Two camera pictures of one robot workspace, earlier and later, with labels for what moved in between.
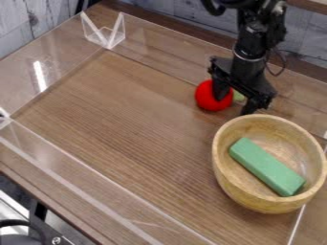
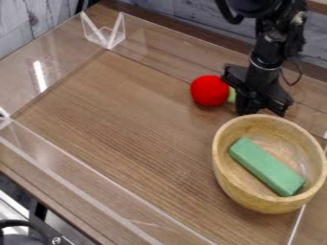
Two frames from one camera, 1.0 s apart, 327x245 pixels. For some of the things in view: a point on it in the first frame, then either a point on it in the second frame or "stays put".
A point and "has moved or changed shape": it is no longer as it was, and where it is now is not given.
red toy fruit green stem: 205,97 has moved or changed shape
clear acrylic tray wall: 95,207 stays put
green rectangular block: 280,177 stays put
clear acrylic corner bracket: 103,36 stays put
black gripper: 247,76 → 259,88
